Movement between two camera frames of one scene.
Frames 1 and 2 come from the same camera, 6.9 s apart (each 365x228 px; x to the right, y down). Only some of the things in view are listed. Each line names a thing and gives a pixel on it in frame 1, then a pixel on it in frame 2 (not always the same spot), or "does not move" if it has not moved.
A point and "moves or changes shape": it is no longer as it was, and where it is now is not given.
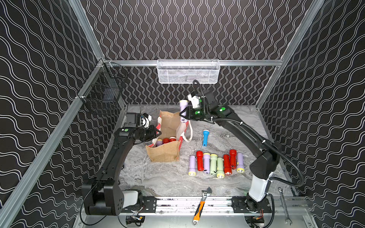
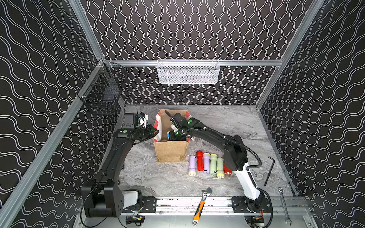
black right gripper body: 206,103 to 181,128
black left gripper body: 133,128 does not move
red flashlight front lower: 226,165 does not move
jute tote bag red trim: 172,131 moves or changes shape
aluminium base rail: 214,205 does not move
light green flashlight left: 213,160 does not move
